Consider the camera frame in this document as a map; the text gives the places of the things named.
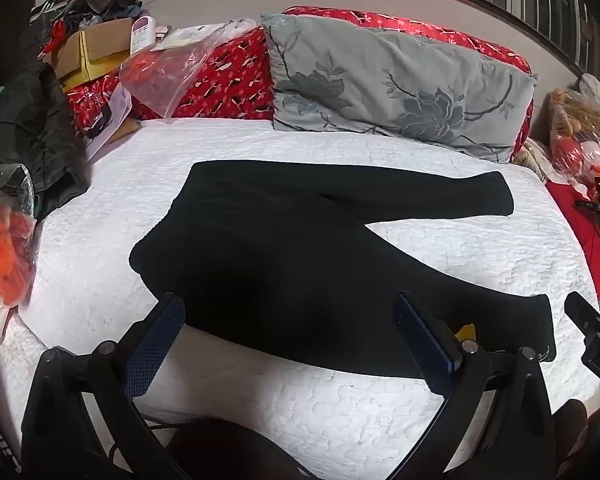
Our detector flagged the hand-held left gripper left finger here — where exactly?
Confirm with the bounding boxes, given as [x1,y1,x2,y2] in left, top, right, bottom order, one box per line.
[21,292,191,480]

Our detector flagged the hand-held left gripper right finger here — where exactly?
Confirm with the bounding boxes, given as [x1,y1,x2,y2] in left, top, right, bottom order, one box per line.
[380,290,556,480]

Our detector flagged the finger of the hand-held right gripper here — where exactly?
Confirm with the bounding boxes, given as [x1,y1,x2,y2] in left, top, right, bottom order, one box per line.
[564,291,600,342]

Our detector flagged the black pants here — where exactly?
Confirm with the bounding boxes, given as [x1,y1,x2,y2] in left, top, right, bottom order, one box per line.
[128,159,556,381]

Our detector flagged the plain red sheet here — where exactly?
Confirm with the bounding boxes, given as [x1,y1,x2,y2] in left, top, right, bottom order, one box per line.
[545,180,600,306]

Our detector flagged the white quilted bed cover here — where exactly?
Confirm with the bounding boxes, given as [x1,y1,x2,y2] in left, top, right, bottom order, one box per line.
[0,117,600,471]

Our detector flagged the beige patterned cloth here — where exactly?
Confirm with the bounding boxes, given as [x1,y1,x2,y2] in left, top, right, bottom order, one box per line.
[512,137,556,181]

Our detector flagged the orange cloth in plastic bag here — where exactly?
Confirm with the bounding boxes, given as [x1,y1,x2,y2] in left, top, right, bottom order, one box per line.
[0,164,40,311]

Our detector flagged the stuffed toy in plastic bag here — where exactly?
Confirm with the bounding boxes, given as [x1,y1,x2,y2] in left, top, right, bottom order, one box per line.
[547,74,600,186]

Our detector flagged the white paper booklet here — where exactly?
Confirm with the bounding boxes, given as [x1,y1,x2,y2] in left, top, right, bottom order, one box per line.
[77,82,146,163]

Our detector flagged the dark green jacket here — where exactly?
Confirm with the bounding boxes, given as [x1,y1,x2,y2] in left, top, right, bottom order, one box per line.
[0,25,93,218]

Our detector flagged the clear plastic bag, red cloth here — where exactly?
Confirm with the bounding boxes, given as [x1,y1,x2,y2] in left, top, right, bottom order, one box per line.
[119,22,258,120]

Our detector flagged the red floral quilt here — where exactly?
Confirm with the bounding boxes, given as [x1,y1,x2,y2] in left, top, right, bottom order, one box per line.
[65,6,533,161]

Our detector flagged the grey floral pillow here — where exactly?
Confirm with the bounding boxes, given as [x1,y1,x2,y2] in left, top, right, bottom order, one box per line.
[261,12,538,163]

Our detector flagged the cardboard box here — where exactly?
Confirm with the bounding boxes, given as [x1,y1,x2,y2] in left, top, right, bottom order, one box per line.
[50,17,136,93]

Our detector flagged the white bottle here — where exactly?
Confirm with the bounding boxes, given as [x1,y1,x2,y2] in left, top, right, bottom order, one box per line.
[129,16,157,56]

